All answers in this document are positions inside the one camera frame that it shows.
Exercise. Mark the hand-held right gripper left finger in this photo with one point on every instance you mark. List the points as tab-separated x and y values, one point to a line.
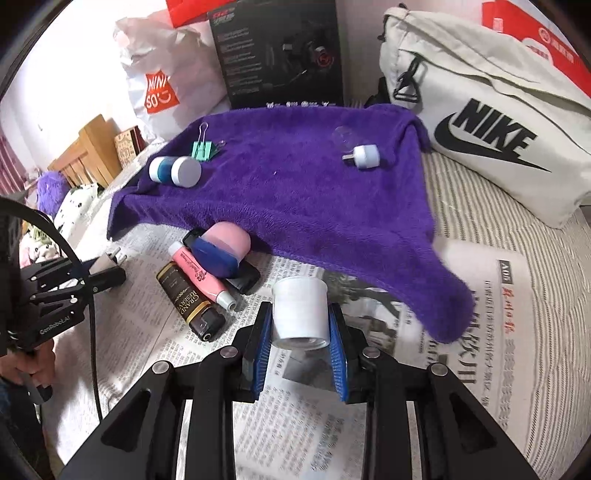
261	355

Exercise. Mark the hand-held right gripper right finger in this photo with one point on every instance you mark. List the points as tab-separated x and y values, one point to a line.
337	360

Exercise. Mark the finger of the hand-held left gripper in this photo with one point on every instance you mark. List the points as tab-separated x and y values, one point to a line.
51	270
108	280

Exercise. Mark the white plug adapter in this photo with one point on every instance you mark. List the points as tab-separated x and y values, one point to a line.
108	264

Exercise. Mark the white cup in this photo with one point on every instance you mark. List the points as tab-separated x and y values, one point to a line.
300	314

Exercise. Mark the black and gold tube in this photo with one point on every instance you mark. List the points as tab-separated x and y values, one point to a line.
184	300

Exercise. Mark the black rectangular box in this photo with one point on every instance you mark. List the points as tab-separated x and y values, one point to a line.
247	277

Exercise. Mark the pink tube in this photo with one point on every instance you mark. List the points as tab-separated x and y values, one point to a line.
198	277

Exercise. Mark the pink and blue capsule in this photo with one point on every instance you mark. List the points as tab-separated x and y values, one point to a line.
231	237

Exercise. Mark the blue and white jar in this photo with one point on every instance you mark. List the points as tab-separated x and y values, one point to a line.
184	170

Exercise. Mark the green binder clip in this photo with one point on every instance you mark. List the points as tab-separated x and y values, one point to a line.
203	151

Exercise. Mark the white plug-in light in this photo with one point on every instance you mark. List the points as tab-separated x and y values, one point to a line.
367	157

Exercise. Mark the clear plastic cap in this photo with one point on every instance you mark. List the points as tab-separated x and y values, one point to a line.
344	137

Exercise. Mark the person's left hand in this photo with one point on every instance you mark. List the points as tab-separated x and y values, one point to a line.
27	364

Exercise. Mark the white floral cloth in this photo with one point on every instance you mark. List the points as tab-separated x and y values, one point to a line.
78	198

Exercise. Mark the purple plush pillow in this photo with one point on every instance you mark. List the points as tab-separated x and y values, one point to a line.
51	189

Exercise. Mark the pink striped curtain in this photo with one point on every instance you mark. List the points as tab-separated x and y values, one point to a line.
9	157

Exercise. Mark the wooden headboard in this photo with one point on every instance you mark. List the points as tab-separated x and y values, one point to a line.
92	152

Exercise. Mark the newspaper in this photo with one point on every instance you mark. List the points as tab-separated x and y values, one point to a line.
461	295

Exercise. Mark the purple towel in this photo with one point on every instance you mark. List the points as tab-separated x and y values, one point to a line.
300	198

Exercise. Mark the white plastic shopping bag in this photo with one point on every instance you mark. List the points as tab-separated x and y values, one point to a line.
184	69

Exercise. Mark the black headphone box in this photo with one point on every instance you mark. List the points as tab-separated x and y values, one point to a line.
258	60

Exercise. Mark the black pouch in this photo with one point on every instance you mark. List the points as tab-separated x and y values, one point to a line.
376	94

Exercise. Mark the white crossbody bag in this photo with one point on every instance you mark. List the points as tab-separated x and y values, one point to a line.
461	69

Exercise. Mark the small red paper bag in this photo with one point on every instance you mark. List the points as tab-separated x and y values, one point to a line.
554	50

